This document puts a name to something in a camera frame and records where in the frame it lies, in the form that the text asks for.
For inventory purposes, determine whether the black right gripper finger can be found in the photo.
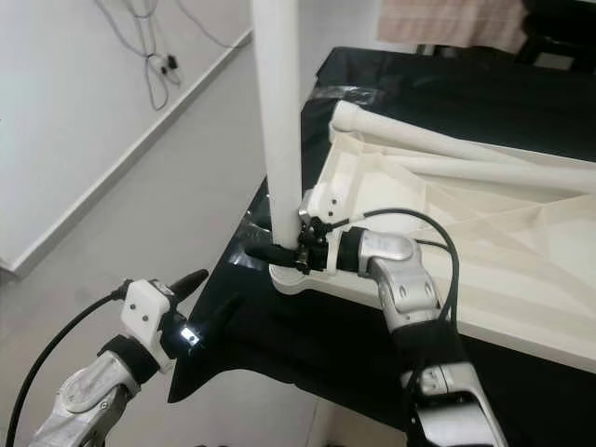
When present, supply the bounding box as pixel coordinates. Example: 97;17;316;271
244;242;301;267

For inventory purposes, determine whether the white plastic table leg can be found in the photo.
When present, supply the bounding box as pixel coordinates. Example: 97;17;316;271
396;154;596;192
331;101;596;169
250;0;304;251

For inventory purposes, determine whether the clear tape strip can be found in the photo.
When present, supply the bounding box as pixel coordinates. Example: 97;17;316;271
237;205;276;271
321;87;378;103

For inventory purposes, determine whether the cream plastic table top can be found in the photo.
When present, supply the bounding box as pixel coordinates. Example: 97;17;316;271
268;101;596;373

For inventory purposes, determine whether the black tablecloth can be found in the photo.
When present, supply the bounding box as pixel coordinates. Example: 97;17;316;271
168;47;596;447

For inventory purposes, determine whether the beige cloth covered side table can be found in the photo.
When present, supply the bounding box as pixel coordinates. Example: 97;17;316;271
377;0;527;52

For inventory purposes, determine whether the black round stool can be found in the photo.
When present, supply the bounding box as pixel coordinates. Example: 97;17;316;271
517;42;596;74

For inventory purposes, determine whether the black wall cable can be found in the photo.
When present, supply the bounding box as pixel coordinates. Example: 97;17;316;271
93;0;252;113

